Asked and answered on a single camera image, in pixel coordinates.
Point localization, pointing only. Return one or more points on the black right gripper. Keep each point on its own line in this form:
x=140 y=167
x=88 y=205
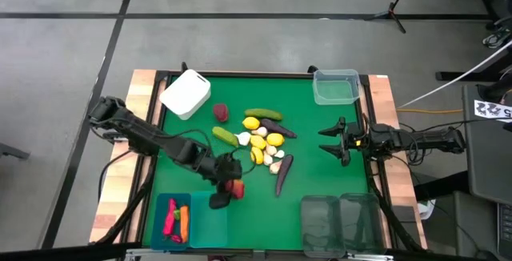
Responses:
x=351 y=139

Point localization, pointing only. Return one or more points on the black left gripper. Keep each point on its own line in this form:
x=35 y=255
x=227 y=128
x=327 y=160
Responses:
x=226 y=169

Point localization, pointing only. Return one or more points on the red and yellow apple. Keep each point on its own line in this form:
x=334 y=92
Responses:
x=237 y=189

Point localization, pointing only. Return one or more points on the small green vegetable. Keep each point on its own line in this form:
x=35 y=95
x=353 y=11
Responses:
x=176 y=214

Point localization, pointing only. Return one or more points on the yellow lemon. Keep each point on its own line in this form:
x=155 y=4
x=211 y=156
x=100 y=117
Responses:
x=258 y=141
x=257 y=155
x=250 y=123

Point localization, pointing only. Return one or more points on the orange fruit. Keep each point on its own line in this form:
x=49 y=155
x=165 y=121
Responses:
x=275 y=139

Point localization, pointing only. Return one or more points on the dark red apple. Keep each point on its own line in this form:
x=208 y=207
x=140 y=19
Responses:
x=220 y=112

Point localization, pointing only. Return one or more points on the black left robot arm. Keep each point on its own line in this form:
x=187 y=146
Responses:
x=132 y=129

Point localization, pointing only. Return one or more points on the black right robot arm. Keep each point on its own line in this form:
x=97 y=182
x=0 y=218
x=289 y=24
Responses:
x=436 y=141

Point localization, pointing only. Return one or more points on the teal plastic bin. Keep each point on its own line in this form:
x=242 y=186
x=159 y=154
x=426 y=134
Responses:
x=208 y=229

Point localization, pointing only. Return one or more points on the orange carrot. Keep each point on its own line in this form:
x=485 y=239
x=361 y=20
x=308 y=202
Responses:
x=184 y=223

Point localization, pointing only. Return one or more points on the green table mat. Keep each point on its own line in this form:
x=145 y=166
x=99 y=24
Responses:
x=304 y=173

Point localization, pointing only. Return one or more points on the pink carrot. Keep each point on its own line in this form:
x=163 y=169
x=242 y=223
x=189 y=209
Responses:
x=170 y=218

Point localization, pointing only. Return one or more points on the clear plastic bin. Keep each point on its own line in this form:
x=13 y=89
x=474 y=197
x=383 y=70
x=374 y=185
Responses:
x=336 y=89

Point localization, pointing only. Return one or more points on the small pink radish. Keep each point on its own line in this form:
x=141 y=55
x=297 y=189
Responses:
x=176 y=238

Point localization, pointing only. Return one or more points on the blue plastic bin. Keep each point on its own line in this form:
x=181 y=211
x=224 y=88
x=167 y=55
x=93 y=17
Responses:
x=157 y=221

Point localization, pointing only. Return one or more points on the silver aluminium crossbar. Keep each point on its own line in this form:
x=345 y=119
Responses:
x=256 y=255

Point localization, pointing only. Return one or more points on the black table clamp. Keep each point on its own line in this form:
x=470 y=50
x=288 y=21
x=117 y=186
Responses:
x=184 y=67
x=312 y=69

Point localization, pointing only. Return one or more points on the grey transparent plastic bin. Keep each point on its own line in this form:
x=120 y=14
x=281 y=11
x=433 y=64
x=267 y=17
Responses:
x=360 y=223
x=322 y=225

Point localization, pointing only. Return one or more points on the white plastic bin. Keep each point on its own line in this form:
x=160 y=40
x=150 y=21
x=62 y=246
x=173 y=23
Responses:
x=186 y=94

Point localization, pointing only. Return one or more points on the black tripod stand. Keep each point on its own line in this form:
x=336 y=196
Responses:
x=391 y=13

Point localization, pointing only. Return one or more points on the dark grey desk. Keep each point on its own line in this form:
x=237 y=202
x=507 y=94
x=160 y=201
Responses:
x=488 y=161

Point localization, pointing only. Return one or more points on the white paper number tag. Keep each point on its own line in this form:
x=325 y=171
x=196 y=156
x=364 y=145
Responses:
x=492 y=109

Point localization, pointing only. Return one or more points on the black keyboard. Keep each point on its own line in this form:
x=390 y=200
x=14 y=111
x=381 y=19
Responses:
x=506 y=229

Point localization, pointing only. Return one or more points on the person's shoe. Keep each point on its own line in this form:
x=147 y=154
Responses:
x=496 y=37

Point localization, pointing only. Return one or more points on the grey furniture foot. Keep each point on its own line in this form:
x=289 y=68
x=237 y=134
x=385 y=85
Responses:
x=14 y=151

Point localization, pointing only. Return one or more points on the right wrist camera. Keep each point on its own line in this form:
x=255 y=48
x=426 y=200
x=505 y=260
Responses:
x=377 y=140

